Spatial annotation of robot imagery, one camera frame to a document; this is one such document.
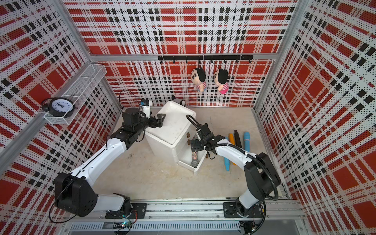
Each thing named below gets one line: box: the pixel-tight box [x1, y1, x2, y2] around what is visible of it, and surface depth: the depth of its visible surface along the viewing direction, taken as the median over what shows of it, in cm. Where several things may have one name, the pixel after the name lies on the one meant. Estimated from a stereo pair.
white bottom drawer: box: [176, 143, 208, 177], surface depth 87 cm
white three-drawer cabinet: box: [144, 100, 208, 176], surface depth 80 cm
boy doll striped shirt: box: [190, 67, 208, 93], surface depth 95 cm
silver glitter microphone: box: [190, 150, 200, 169], surface depth 88 cm
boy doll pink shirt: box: [213, 68, 229, 94], surface depth 96 cm
